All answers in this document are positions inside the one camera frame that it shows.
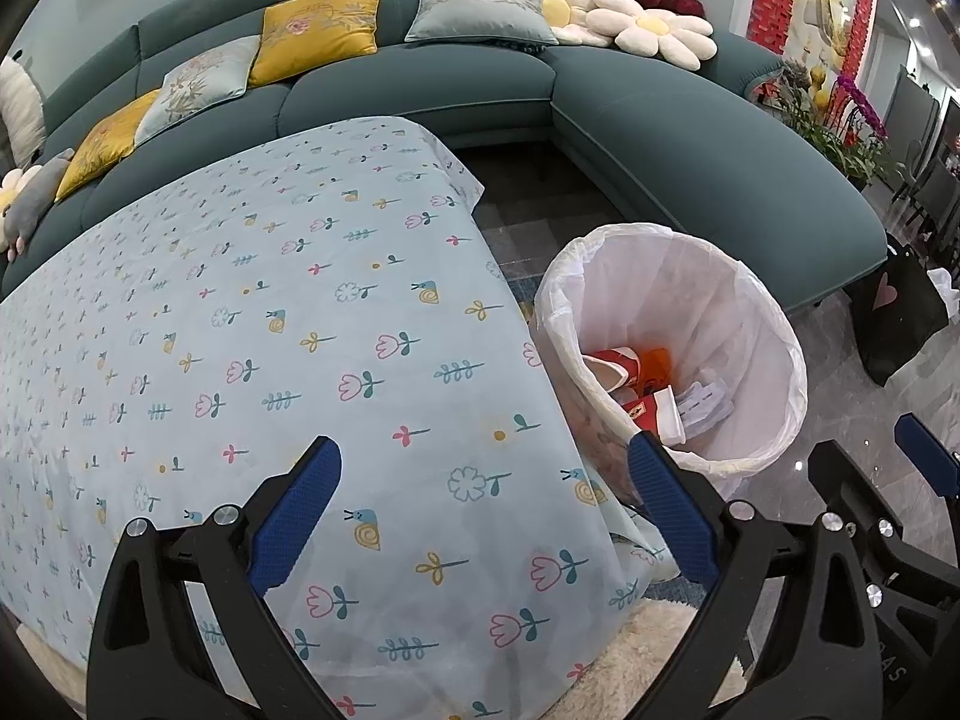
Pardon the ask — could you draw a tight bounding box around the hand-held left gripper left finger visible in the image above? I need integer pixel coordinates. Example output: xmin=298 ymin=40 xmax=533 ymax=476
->
xmin=87 ymin=433 xmax=344 ymax=720

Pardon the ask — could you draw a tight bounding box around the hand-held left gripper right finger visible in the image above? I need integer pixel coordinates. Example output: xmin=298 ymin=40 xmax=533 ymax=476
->
xmin=627 ymin=431 xmax=890 ymax=720

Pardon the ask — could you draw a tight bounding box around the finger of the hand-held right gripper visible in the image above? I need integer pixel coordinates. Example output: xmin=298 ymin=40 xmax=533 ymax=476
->
xmin=895 ymin=412 xmax=960 ymax=502
xmin=808 ymin=437 xmax=960 ymax=616

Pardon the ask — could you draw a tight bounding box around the red and white paper cup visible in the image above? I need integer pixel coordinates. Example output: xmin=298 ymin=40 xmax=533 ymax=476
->
xmin=621 ymin=384 xmax=687 ymax=451
xmin=581 ymin=345 xmax=638 ymax=395

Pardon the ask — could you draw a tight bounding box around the white printed paper slip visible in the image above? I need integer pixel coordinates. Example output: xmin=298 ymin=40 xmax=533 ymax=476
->
xmin=671 ymin=381 xmax=736 ymax=440

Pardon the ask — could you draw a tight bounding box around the white lined waste bin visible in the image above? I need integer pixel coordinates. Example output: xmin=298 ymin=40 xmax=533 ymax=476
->
xmin=532 ymin=221 xmax=807 ymax=511

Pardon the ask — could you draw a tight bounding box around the black bag with pink heart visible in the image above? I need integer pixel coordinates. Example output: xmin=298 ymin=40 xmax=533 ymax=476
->
xmin=851 ymin=232 xmax=950 ymax=387

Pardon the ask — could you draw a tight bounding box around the orange plastic bag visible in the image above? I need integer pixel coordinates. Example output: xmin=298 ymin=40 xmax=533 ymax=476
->
xmin=634 ymin=347 xmax=676 ymax=391

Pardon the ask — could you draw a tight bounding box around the white plastic bag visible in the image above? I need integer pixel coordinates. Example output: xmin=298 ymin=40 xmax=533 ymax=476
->
xmin=926 ymin=266 xmax=960 ymax=316

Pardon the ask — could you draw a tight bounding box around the light blue floral tablecloth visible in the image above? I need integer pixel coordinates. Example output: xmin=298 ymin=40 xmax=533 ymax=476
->
xmin=0 ymin=116 xmax=668 ymax=720

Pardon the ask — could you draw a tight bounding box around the dark chair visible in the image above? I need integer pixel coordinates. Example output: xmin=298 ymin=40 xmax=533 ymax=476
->
xmin=892 ymin=157 xmax=960 ymax=256

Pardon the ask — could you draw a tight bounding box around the green potted plant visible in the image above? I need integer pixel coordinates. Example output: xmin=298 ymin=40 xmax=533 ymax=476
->
xmin=757 ymin=60 xmax=901 ymax=188

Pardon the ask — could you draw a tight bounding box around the pink orchid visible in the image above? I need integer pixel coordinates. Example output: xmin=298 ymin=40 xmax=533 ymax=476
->
xmin=836 ymin=73 xmax=890 ymax=143

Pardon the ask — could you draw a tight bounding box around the teal corner sofa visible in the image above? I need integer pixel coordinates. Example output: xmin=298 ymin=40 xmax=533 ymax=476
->
xmin=0 ymin=0 xmax=886 ymax=308

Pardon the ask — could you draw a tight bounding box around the grey plush toy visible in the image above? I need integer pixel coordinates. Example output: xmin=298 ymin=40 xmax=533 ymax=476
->
xmin=0 ymin=148 xmax=76 ymax=256

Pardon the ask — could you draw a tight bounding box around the light blue embroidered pillow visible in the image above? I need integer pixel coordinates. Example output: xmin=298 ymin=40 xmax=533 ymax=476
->
xmin=405 ymin=0 xmax=560 ymax=46
xmin=133 ymin=35 xmax=262 ymax=147

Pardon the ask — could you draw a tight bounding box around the white flower cushion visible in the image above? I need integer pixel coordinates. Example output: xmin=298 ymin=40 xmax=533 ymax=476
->
xmin=585 ymin=0 xmax=717 ymax=70
xmin=499 ymin=0 xmax=601 ymax=46

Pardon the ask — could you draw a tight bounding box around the large yellow embroidered pillow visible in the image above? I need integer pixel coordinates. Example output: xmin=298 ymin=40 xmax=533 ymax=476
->
xmin=247 ymin=0 xmax=383 ymax=87

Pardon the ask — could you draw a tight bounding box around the white fluffy pillow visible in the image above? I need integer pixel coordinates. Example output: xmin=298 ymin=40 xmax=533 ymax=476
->
xmin=0 ymin=56 xmax=47 ymax=170

